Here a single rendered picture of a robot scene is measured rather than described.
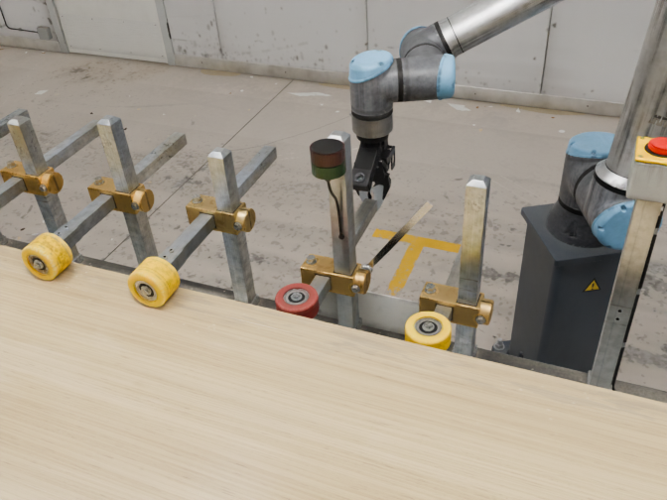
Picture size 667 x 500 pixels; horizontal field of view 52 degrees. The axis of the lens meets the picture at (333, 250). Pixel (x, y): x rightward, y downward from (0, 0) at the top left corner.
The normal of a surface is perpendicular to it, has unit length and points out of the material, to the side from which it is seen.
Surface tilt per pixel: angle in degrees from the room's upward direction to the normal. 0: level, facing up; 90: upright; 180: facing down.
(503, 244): 0
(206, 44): 90
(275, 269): 0
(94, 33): 90
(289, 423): 0
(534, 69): 90
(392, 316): 90
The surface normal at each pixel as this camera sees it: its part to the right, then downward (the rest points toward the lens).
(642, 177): -0.37, 0.58
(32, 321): -0.06, -0.79
